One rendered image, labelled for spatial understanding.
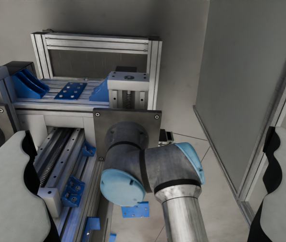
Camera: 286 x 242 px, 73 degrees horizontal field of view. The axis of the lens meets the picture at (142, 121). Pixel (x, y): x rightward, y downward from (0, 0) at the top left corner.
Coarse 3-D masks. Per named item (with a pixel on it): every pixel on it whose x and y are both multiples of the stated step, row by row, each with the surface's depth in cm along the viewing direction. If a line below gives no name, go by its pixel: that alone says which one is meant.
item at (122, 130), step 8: (112, 128) 62; (120, 128) 61; (128, 128) 61; (136, 128) 62; (112, 136) 62; (120, 136) 59; (128, 136) 59; (136, 136) 60; (144, 136) 63; (112, 144) 58; (120, 144) 56; (128, 144) 56; (136, 144) 58; (144, 144) 62
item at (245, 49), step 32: (224, 0) 107; (256, 0) 77; (224, 32) 108; (256, 32) 78; (224, 64) 108; (256, 64) 78; (224, 96) 109; (256, 96) 79; (224, 128) 110; (256, 128) 79; (224, 160) 111
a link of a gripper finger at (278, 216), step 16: (272, 128) 10; (272, 144) 10; (272, 160) 8; (272, 176) 8; (272, 192) 7; (272, 208) 6; (256, 224) 6; (272, 224) 6; (256, 240) 6; (272, 240) 5
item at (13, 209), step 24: (24, 144) 9; (0, 168) 8; (24, 168) 8; (0, 192) 7; (24, 192) 7; (0, 216) 6; (24, 216) 6; (48, 216) 6; (0, 240) 5; (24, 240) 5; (48, 240) 6
